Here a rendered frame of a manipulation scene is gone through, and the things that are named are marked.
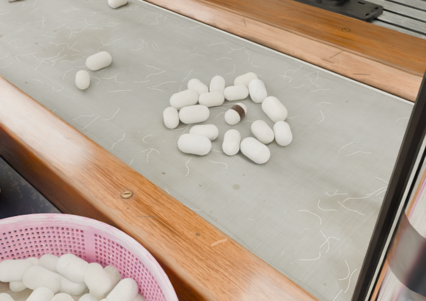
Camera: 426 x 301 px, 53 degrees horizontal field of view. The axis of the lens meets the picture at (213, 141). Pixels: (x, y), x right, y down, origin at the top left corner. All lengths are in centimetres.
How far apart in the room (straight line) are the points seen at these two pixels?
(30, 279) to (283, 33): 46
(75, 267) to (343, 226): 24
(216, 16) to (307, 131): 29
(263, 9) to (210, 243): 44
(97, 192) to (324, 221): 21
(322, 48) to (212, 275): 38
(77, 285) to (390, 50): 47
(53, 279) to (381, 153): 34
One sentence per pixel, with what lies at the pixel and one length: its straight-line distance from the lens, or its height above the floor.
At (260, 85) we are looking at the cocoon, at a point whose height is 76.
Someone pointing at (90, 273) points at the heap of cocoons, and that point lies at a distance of 39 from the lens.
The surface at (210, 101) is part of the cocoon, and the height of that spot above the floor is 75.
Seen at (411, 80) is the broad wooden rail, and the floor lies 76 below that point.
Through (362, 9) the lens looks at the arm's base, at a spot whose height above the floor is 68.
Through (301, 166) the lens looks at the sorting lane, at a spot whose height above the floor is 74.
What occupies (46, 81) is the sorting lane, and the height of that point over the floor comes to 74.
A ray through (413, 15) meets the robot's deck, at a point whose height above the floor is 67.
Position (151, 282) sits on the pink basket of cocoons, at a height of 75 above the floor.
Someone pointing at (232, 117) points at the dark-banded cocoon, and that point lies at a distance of 49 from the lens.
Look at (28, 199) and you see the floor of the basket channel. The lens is 57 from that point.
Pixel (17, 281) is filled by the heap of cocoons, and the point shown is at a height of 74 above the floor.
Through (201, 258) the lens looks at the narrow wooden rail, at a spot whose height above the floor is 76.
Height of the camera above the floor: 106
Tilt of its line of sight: 42 degrees down
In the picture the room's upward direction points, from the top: 4 degrees counter-clockwise
